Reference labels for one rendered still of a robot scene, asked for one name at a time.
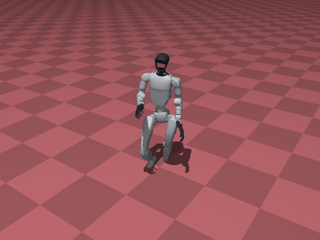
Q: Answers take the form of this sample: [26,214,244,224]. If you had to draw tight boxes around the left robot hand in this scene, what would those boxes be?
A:
[176,120,184,142]

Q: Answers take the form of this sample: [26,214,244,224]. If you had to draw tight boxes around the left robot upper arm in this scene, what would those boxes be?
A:
[171,76,182,106]

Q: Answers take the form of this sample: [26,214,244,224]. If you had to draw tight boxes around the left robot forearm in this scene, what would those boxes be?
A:
[174,99,183,125]

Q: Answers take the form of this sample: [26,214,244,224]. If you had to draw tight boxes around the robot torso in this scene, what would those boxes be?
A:
[148,70,173,123]

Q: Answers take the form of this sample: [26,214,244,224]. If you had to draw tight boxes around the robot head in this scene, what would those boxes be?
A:
[155,53,170,77]

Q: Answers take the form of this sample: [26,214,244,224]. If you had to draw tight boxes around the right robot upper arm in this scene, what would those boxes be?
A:
[138,73,151,100]

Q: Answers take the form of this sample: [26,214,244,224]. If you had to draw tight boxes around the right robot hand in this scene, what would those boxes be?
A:
[135,103,144,119]

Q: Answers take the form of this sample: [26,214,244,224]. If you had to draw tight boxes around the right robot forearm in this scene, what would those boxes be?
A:
[136,92,145,111]

